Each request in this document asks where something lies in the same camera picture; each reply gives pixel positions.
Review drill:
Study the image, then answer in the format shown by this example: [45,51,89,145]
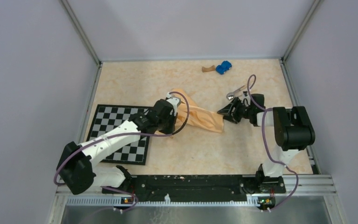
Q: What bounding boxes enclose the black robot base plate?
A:
[118,175,286,202]

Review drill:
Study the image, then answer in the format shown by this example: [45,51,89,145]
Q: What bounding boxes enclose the small brown wooden piece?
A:
[201,65,216,73]

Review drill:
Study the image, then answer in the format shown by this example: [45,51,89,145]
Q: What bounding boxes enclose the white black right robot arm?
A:
[217,94,316,192]

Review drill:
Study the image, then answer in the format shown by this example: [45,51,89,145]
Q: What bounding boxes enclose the black white checkerboard mat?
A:
[86,104,154,166]

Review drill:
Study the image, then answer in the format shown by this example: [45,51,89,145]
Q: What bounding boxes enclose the silver metal spoon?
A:
[226,85,246,100]

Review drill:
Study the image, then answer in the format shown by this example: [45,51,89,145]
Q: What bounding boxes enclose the aluminium front frame rail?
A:
[48,175,348,224]

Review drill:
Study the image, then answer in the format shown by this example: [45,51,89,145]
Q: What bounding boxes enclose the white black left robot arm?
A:
[54,95,181,195]

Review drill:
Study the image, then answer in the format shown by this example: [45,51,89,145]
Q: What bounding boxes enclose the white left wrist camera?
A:
[165,92,181,114]

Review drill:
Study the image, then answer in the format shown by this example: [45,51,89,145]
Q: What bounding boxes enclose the orange cloth napkin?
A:
[170,88,224,133]

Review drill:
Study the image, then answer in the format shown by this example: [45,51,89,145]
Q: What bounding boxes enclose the blue toy car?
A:
[215,61,232,75]

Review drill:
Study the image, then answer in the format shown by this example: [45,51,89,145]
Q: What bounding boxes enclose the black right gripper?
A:
[217,98,254,124]

